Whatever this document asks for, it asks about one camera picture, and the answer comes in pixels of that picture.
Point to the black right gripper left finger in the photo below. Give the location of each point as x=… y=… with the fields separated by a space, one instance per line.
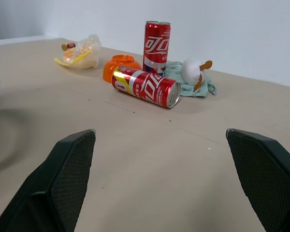
x=60 y=183

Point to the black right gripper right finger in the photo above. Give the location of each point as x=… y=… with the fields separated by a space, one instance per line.
x=263 y=178

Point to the mint green towel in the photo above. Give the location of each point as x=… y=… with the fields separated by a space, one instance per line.
x=195 y=83

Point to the red cola can yellow stripe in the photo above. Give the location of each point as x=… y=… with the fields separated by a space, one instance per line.
x=145 y=86

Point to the white plush duck toy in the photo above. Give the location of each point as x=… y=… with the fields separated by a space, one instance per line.
x=192 y=70

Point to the orange plastic bowl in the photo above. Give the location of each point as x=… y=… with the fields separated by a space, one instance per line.
x=119 y=68

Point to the clear plastic bag yellow contents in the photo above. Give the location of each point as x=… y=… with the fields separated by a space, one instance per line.
x=81 y=55

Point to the small brown yellow toy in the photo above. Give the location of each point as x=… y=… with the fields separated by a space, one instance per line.
x=68 y=46

